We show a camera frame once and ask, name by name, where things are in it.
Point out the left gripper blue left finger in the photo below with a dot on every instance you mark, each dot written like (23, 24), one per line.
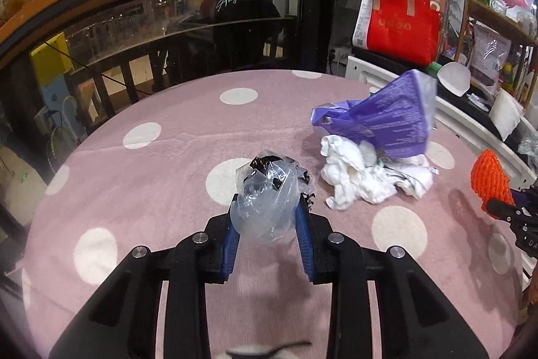
(230, 245)

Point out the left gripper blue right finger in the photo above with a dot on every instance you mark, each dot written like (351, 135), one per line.
(304, 240)

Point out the orange foam fruit net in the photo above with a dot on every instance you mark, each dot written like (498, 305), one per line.
(489, 182)

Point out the clear plastic wrap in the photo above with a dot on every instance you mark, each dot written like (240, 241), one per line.
(268, 191)

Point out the white drawer cabinet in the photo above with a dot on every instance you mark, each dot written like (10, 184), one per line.
(474, 133)

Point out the white crumpled tissue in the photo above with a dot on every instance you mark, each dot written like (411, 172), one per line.
(357, 173)

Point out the clear plastic bag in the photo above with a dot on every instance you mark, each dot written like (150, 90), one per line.
(529, 148)

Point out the pink polka dot tablecloth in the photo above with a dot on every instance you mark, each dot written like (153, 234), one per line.
(155, 173)

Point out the purple plastic snack bag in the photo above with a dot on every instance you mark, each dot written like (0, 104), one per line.
(397, 120)

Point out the wooden shelf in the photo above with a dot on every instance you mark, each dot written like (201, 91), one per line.
(504, 26)

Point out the red gift bag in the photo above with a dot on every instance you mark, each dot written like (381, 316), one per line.
(404, 30)

